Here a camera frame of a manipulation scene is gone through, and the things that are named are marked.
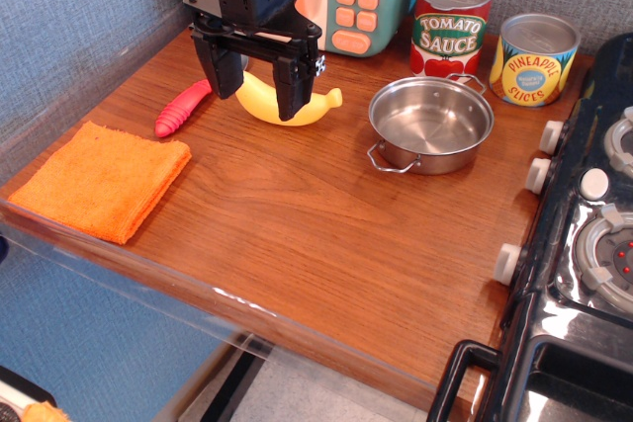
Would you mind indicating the black toy stove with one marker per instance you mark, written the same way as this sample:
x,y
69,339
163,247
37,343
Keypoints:
x,y
566,330

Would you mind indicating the black oven door handle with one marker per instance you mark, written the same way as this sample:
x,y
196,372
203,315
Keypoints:
x,y
466,354

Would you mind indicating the red toy chili pepper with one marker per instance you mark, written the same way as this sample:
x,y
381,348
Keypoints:
x,y
178,111

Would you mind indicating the orange towel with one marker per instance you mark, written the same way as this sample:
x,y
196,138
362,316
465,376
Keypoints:
x,y
103,182

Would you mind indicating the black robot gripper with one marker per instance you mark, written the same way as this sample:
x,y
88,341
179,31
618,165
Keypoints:
x,y
294,76

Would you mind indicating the white stove knob middle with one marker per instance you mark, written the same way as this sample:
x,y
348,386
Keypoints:
x,y
537,174

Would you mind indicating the white stove knob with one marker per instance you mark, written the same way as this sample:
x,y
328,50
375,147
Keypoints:
x,y
550,137
537,174
506,263

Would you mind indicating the white stove knob front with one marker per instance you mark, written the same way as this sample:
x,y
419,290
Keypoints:
x,y
506,263

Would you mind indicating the yellow toy banana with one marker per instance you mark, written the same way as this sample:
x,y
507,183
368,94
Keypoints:
x,y
260,100

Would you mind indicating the pineapple slices can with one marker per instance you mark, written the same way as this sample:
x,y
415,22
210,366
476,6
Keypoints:
x,y
533,59

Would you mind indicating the tomato sauce can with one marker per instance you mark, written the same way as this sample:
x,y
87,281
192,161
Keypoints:
x,y
447,36

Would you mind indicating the small steel pot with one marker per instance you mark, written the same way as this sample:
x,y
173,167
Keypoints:
x,y
429,125

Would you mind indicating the white stove knob rear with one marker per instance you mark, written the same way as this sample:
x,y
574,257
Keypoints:
x,y
550,137

